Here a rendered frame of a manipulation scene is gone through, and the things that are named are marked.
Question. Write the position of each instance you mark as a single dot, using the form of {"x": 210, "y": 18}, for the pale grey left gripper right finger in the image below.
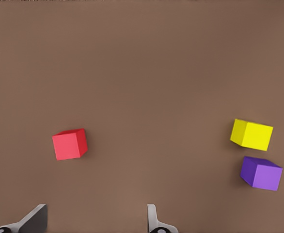
{"x": 153, "y": 218}

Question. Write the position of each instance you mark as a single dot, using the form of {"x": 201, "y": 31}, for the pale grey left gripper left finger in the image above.
{"x": 33, "y": 219}

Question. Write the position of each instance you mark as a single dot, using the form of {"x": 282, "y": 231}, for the red wooden cube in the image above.
{"x": 68, "y": 145}

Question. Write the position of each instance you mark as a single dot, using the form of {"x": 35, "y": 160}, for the purple wooden cube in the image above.
{"x": 262, "y": 174}

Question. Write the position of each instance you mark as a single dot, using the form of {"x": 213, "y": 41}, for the yellow wooden cube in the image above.
{"x": 252, "y": 134}

